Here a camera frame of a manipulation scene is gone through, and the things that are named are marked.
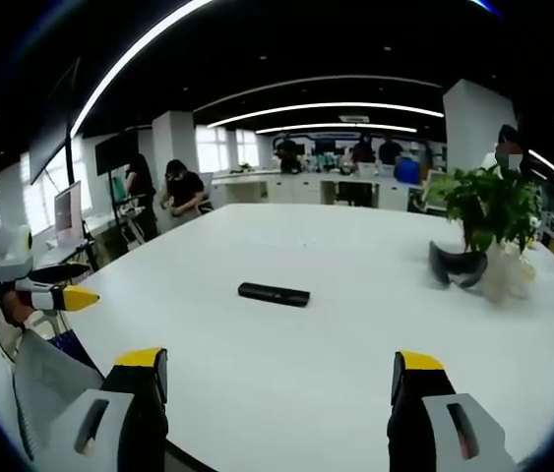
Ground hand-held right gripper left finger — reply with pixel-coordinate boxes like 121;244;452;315
38;346;169;472

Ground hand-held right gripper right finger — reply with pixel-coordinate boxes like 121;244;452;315
387;349;518;472

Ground black remote control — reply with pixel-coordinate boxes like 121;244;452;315
237;281;312;309

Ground person's left hand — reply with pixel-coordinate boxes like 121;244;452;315
0;283;46;326

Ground computer monitor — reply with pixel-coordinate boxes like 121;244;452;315
52;180;85;247

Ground grey office chair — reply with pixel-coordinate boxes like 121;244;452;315
10;327;106;461

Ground black headset goggles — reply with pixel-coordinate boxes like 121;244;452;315
427;240;489;290

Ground white plant pot wrapping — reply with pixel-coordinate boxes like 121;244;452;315
477;241;538;307

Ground green potted plant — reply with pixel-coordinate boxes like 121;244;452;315
422;164;544;257

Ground blue box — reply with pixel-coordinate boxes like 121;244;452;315
394;157;423;185

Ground white counter cabinets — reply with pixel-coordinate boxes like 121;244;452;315
210;169;428;213

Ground wall-mounted black screen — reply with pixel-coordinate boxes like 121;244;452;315
93;131;140;176

